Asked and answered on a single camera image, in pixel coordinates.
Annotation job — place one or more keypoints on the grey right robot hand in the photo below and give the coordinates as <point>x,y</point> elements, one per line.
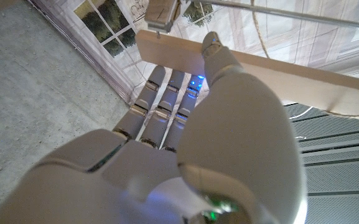
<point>235,130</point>

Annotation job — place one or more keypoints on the printed window backdrop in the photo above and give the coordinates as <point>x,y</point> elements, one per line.
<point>306,46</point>

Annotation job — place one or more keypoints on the jute twine spool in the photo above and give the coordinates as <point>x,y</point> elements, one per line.
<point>258,29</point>

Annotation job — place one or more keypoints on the wooden hanger with metal clips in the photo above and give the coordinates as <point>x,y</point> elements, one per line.
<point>306,85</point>

